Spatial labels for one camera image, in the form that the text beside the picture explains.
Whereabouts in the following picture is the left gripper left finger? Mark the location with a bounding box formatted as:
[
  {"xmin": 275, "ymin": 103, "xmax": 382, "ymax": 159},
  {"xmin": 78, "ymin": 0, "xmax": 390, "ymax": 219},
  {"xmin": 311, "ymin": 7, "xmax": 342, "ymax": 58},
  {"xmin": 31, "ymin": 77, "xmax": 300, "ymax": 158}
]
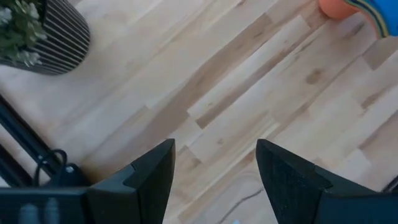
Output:
[{"xmin": 86, "ymin": 138, "xmax": 177, "ymax": 224}]

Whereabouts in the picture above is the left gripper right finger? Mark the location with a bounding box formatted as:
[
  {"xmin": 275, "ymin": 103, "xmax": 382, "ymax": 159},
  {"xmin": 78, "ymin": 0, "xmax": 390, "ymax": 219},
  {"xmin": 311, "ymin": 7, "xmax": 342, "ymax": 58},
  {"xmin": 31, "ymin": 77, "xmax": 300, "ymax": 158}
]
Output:
[{"xmin": 255, "ymin": 138, "xmax": 398, "ymax": 224}]

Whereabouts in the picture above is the blue measuring cup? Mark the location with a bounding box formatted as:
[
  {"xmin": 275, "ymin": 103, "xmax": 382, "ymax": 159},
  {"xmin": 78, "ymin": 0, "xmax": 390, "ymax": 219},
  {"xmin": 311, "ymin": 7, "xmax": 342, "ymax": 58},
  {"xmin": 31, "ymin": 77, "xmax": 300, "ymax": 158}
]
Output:
[{"xmin": 343, "ymin": 0, "xmax": 398, "ymax": 40}]

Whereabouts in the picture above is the green plant in ribbed pot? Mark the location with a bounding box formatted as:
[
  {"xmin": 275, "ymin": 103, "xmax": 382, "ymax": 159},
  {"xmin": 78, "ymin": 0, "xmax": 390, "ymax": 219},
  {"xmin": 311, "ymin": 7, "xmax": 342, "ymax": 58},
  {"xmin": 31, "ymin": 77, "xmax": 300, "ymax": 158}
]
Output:
[{"xmin": 0, "ymin": 0, "xmax": 92, "ymax": 77}]

